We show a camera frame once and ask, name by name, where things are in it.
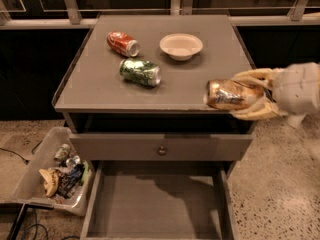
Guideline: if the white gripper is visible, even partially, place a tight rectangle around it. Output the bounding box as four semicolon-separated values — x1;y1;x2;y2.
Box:
230;62;320;121

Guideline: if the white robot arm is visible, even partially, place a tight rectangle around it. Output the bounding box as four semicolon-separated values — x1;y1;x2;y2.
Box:
232;62;320;128

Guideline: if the round metal drawer knob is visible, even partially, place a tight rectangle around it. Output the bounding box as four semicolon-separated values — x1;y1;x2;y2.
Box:
158;146;167;156

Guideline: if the green soda can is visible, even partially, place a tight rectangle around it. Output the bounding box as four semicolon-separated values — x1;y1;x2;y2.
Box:
119;58;161;87

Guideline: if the grey drawer cabinet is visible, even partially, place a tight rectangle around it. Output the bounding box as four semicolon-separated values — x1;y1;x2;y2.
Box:
51;14;275;240

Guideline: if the red soda can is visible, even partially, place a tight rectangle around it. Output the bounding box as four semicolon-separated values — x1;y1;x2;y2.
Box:
106;31;140;57

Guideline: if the grey top drawer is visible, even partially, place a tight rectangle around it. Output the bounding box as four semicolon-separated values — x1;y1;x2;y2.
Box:
70;133;252;161

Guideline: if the grey open middle drawer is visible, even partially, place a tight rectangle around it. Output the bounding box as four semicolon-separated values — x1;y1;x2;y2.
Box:
80;161;239;240

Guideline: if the silver can in bin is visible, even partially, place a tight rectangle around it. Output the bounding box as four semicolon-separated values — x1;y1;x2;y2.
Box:
66;155;81;169

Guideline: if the small can in bin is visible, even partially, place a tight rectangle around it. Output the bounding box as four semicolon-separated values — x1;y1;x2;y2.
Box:
54;144;71;163

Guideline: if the white paper bowl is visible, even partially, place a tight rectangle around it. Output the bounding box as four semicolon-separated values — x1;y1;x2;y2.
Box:
160;33;203;61

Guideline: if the dark snack packet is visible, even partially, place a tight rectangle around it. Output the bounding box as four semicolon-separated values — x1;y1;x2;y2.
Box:
57;164;84;199

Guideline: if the clear plastic bin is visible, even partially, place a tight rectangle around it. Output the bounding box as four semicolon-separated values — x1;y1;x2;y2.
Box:
12;127;94;216

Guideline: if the tan crumpled bag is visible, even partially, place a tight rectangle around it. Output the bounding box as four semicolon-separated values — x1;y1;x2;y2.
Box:
39;169;59;198

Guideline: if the metal railing frame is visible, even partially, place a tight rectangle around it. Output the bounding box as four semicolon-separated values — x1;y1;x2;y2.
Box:
0;0;320;30

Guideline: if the black floor cable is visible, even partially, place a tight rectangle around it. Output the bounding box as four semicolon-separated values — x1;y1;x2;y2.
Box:
0;139;43;166

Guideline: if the blue floor cable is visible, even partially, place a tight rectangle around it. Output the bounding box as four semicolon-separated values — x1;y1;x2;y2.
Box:
19;207;50;240

